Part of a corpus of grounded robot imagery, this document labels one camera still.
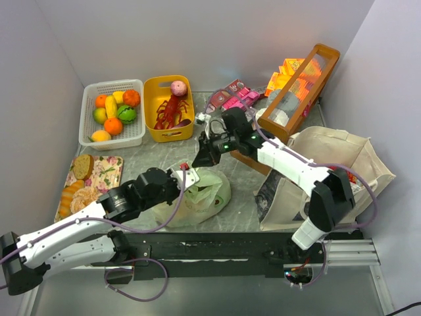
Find light green plastic bag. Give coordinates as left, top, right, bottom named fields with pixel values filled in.
left=167, top=168, right=232, bottom=228

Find wooden snack tray box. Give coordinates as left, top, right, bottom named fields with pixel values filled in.
left=230, top=43, right=341, bottom=175

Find beige canvas tote bag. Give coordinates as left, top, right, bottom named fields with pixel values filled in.
left=255, top=126, right=395, bottom=230

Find large red snack bag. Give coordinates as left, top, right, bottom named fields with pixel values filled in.
left=347, top=171, right=363, bottom=190

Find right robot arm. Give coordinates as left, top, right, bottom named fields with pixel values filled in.
left=192, top=107, right=355, bottom=251

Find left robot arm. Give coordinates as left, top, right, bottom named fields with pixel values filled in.
left=1, top=168, right=187, bottom=296

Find dark red box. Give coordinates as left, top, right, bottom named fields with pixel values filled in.
left=209, top=79, right=250, bottom=110

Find pink box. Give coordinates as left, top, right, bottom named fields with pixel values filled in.
left=222, top=90, right=260, bottom=111

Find red toy lobster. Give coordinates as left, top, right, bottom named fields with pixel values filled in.
left=153, top=94, right=193, bottom=130

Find pink toy onion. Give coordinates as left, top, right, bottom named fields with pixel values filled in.
left=170, top=80, right=187, bottom=97

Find yellow plastic bin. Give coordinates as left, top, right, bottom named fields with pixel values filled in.
left=143, top=75, right=195, bottom=143

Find orange toy pumpkin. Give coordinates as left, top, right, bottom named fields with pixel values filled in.
left=122, top=90, right=141, bottom=108

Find toy orange fruit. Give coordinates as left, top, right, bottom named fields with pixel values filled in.
left=103, top=117, right=123, bottom=136

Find floral bread tray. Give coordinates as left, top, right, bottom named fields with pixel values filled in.
left=55, top=156, right=123, bottom=222

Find white plastic fruit basket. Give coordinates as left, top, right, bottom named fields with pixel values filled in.
left=78, top=79, right=145, bottom=151

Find yellow toy corn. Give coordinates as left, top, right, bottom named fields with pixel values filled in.
left=105, top=95, right=118, bottom=119

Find yellow toy mango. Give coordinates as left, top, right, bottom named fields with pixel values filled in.
left=90, top=130, right=112, bottom=142

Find orange cracker boxes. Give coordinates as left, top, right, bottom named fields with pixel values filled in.
left=264, top=55, right=326, bottom=120

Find toy bread slice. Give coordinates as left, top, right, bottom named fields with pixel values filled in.
left=73, top=154, right=94, bottom=180

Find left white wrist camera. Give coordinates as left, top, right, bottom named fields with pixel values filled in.
left=167, top=162, right=200, bottom=192

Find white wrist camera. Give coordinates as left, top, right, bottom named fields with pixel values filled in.
left=167, top=162, right=200, bottom=192
left=195, top=112, right=212, bottom=125

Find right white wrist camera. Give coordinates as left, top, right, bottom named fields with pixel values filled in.
left=195, top=112, right=212, bottom=125

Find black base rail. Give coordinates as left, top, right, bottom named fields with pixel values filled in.
left=90, top=232, right=380, bottom=280

